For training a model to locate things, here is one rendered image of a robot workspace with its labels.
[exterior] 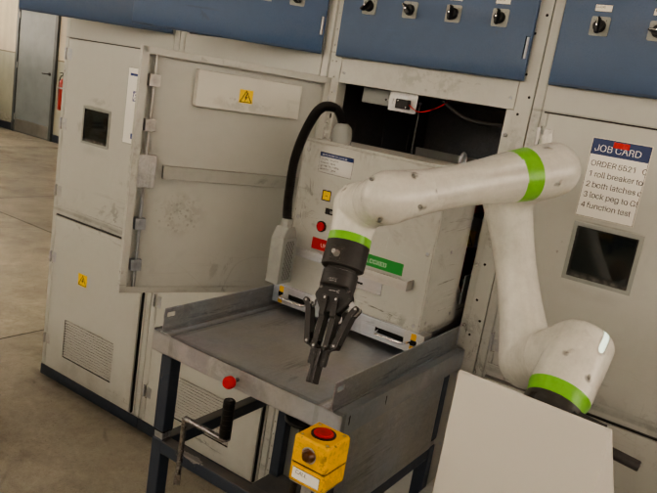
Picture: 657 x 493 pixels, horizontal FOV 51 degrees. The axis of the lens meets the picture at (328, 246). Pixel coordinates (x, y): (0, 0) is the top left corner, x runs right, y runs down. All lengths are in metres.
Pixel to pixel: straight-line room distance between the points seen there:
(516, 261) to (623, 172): 0.43
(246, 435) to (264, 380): 1.04
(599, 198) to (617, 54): 0.37
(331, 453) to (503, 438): 0.33
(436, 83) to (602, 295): 0.77
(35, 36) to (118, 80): 9.63
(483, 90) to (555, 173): 0.60
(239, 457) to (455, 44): 1.68
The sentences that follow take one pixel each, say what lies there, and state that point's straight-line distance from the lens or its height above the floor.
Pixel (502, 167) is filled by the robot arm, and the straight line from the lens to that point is 1.49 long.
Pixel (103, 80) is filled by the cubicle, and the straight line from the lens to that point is 3.12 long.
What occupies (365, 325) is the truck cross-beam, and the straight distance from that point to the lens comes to 2.05.
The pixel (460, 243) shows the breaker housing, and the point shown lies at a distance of 2.07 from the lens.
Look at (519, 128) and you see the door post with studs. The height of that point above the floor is 1.52.
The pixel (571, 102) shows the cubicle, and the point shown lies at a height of 1.61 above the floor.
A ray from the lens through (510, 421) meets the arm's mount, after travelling 1.41.
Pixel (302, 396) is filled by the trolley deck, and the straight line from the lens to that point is 1.66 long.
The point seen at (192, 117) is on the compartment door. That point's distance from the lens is 2.20.
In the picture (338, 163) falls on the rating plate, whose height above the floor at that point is 1.34.
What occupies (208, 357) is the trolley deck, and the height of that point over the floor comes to 0.84.
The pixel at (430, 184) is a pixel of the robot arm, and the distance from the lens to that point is 1.38.
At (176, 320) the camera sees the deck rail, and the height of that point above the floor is 0.87.
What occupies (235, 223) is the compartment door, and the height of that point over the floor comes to 1.07.
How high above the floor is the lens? 1.55
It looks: 13 degrees down
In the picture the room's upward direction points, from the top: 9 degrees clockwise
